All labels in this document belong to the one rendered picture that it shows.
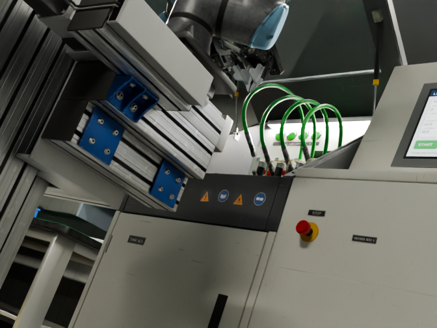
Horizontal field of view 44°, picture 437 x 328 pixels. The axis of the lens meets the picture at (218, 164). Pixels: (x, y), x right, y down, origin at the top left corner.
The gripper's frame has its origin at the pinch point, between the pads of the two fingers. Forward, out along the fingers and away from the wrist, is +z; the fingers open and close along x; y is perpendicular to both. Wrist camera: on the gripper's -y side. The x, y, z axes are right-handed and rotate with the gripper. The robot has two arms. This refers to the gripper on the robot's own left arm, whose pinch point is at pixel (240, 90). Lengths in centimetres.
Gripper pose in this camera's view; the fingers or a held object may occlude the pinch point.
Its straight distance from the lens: 187.8
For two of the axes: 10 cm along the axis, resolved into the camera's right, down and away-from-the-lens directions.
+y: -6.7, 2.7, -6.9
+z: 3.9, 9.2, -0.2
